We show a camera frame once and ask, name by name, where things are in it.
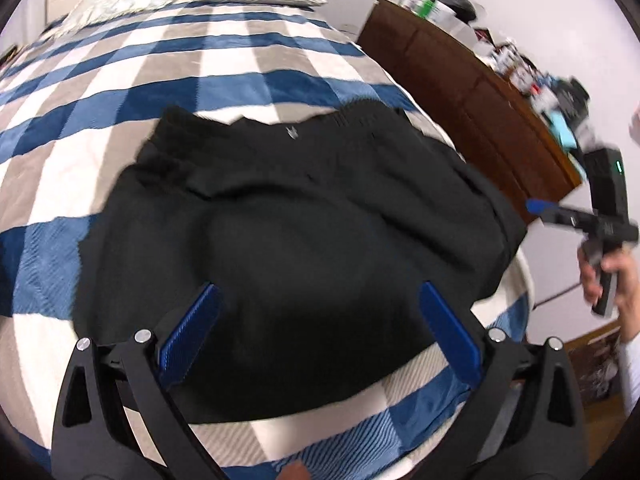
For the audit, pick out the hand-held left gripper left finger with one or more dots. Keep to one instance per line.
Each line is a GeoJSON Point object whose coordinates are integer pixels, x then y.
{"type": "Point", "coordinates": [192, 332]}

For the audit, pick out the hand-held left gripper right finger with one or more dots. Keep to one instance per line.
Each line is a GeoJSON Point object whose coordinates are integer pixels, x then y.
{"type": "Point", "coordinates": [450, 335]}

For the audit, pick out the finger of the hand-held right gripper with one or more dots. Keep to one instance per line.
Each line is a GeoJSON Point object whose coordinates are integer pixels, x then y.
{"type": "Point", "coordinates": [565, 216]}

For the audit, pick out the black zip jacket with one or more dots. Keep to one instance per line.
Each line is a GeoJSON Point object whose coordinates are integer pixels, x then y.
{"type": "Point", "coordinates": [300, 240]}

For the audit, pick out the person's right forearm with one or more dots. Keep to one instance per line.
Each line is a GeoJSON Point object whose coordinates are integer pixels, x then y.
{"type": "Point", "coordinates": [631, 370]}

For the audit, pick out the person's right hand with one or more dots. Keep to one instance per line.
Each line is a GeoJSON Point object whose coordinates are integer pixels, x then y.
{"type": "Point", "coordinates": [631, 285]}

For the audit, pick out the person's left hand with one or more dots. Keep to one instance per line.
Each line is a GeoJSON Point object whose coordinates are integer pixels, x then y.
{"type": "Point", "coordinates": [296, 472]}

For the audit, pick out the teal box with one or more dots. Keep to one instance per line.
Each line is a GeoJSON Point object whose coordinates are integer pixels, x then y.
{"type": "Point", "coordinates": [562, 132]}

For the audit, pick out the large black container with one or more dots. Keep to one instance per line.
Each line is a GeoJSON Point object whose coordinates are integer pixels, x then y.
{"type": "Point", "coordinates": [571, 97]}

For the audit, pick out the brown printed box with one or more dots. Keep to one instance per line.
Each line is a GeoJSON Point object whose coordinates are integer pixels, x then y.
{"type": "Point", "coordinates": [597, 360]}

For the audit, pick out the brown wooden dresser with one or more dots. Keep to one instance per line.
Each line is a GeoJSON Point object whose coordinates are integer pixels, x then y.
{"type": "Point", "coordinates": [450, 95]}

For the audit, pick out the black helmet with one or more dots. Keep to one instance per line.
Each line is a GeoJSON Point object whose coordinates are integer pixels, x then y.
{"type": "Point", "coordinates": [454, 4]}

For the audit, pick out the green bottle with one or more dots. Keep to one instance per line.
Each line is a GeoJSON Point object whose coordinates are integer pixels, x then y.
{"type": "Point", "coordinates": [429, 10]}

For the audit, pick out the white bottle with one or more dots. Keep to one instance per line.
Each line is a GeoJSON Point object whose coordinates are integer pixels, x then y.
{"type": "Point", "coordinates": [409, 0]}

